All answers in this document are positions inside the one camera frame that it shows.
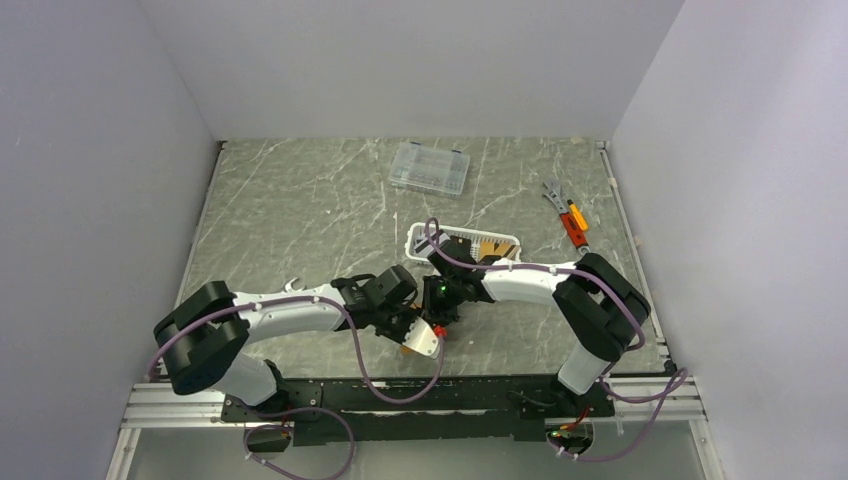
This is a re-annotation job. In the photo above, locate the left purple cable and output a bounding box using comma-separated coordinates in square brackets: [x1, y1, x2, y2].
[146, 295, 446, 480]

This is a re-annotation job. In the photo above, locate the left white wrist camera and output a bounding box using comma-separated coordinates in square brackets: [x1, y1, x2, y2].
[401, 317, 442, 359]

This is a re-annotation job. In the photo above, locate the gold cards stack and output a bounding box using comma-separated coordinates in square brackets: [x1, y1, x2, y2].
[478, 241, 521, 261]

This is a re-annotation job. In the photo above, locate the red adjustable wrench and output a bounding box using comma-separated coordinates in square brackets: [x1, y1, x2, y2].
[542, 178, 591, 255]

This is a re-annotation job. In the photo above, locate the clear plastic organizer box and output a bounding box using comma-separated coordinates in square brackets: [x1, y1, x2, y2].
[388, 142, 471, 198]

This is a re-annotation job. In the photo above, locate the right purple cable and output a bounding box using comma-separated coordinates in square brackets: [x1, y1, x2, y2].
[423, 217, 690, 464]

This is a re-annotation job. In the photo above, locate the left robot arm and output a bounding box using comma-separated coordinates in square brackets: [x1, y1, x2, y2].
[153, 265, 440, 420]

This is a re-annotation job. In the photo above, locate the white plastic basket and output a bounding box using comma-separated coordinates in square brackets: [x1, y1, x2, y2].
[405, 222, 522, 266]

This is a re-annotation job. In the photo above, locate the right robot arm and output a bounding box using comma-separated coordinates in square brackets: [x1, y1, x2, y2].
[413, 234, 651, 415]

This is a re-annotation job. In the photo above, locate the yellow black handled wrench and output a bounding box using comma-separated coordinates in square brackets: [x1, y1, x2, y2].
[282, 277, 305, 294]

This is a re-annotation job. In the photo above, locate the purple cable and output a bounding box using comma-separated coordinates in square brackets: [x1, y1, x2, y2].
[146, 295, 446, 480]
[423, 217, 690, 464]

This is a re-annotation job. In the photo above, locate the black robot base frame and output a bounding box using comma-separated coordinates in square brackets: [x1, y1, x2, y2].
[221, 374, 615, 447]

